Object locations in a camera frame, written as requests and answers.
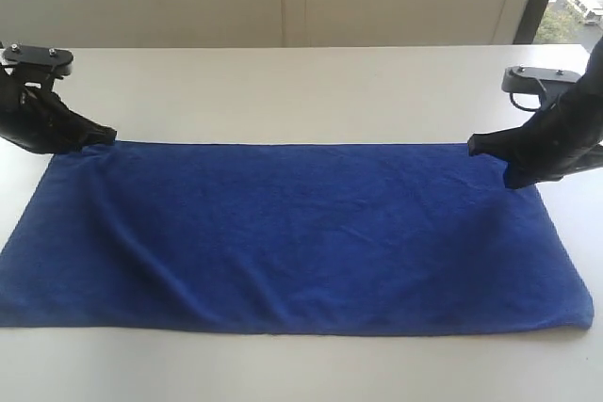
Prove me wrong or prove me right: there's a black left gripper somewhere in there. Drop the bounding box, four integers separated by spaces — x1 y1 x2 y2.
1 69 117 153

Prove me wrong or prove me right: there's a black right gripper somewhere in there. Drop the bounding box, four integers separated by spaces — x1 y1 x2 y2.
467 42 602 188

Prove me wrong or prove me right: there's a blue towel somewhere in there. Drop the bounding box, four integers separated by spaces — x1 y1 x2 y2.
1 141 595 336

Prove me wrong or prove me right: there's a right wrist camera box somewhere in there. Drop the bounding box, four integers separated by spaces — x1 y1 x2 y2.
501 65 581 113

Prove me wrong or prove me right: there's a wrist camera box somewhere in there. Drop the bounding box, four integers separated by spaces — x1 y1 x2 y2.
2 43 73 78
501 65 581 113

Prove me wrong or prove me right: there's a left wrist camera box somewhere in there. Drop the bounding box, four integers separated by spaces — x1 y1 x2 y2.
2 43 73 78

